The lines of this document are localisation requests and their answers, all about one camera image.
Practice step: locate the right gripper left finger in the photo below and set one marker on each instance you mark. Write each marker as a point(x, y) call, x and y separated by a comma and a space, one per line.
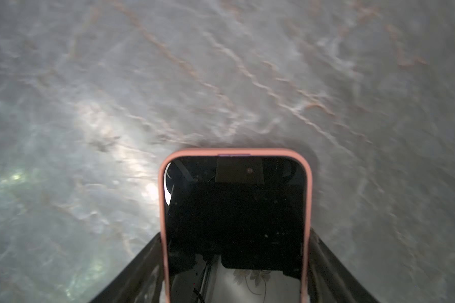
point(140, 281)

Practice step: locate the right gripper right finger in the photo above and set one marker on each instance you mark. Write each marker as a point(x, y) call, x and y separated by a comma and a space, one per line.
point(329, 280)

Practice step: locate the black phone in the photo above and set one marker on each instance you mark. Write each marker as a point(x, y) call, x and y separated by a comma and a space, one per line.
point(235, 227)

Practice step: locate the pink phone case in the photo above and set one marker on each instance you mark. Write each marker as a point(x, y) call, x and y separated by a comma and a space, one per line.
point(161, 212)

